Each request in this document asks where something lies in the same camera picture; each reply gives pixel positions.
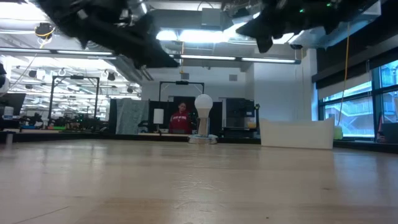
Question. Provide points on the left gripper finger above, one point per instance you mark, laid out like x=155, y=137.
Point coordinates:
x=158, y=57

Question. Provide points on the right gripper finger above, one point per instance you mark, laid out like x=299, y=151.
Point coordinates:
x=248, y=28

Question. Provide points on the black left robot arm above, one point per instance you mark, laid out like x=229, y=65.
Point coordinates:
x=68, y=12

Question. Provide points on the long ceiling light tube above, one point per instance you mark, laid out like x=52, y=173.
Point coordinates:
x=236, y=58

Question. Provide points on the grey cloth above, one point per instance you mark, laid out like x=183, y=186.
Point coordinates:
x=132, y=116

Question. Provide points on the person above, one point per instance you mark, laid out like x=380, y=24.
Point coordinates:
x=181, y=121

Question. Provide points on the black yellow ceiling reel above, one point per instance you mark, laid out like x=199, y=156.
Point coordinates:
x=43, y=30

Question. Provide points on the black cabinet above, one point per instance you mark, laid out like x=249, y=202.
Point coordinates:
x=239, y=112

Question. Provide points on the orange container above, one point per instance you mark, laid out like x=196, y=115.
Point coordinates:
x=252, y=124

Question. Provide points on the white translucent bin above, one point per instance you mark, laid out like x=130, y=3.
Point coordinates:
x=295, y=133

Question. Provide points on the large window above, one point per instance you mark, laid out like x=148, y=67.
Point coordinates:
x=351, y=115

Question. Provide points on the lime green object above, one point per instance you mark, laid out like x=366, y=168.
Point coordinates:
x=338, y=133

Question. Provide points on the black monitor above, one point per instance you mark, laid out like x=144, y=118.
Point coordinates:
x=14, y=102

